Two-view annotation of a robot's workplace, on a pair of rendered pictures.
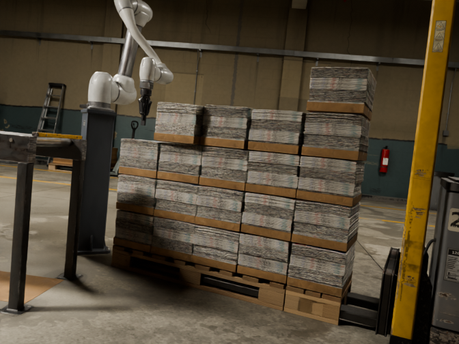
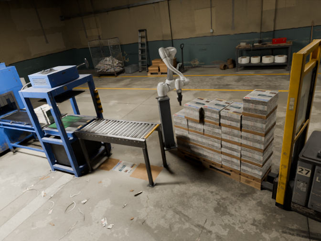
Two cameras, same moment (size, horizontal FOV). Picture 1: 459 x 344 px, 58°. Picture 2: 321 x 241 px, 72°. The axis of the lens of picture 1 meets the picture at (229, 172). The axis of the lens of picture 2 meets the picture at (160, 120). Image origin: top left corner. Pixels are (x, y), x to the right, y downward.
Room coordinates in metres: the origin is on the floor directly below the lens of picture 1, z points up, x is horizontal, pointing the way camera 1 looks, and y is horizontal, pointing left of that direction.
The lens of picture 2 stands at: (-0.48, -0.38, 2.30)
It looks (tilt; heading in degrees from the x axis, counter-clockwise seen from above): 25 degrees down; 23
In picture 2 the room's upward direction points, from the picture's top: 9 degrees counter-clockwise
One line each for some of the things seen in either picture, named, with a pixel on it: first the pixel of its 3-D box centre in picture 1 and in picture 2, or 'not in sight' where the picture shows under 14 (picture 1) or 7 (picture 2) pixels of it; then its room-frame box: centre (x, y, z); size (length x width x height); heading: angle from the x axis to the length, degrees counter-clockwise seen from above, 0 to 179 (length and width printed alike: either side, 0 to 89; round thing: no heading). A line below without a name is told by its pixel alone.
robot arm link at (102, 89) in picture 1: (102, 87); (162, 88); (2.98, 0.96, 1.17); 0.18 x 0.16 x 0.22; 150
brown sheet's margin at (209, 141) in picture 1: (236, 144); (218, 117); (2.52, -0.03, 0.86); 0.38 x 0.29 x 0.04; 152
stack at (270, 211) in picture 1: (210, 213); (210, 140); (2.57, 0.10, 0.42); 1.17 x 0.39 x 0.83; 66
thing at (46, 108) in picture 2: not in sight; (47, 114); (2.37, 3.11, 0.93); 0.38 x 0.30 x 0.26; 84
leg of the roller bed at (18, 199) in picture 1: (20, 236); (148, 166); (1.87, 0.92, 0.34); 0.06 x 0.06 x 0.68; 84
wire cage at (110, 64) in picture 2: not in sight; (107, 57); (8.88, 5.85, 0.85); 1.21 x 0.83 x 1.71; 84
